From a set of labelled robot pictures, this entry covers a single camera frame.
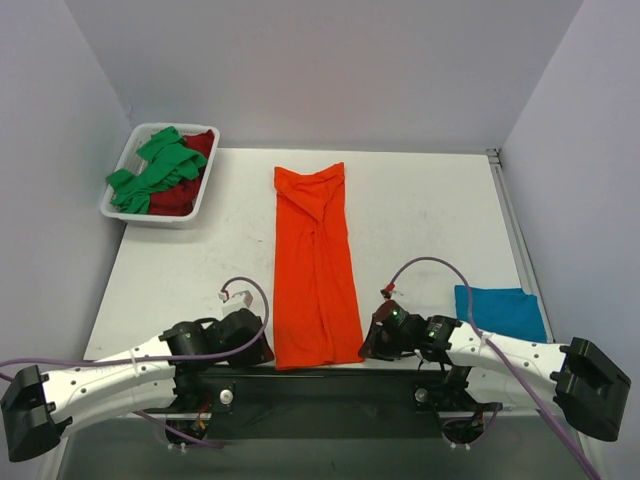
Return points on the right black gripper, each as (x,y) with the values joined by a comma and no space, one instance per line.
(376,340)

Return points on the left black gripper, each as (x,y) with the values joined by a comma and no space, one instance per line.
(255,345)

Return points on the orange t shirt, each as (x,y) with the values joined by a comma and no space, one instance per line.
(315,306)

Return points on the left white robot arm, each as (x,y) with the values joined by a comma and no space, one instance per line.
(40,408)

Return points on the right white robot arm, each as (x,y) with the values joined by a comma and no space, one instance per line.
(576,380)

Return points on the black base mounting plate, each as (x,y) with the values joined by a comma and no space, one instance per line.
(336,404)

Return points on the blue folded t shirt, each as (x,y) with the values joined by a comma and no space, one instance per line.
(509,312)

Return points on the dark red t shirt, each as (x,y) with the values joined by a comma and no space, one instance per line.
(178,200)

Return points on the green t shirt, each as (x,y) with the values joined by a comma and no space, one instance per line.
(165,161)

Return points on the aluminium frame rail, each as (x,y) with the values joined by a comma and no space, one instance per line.
(428,222)

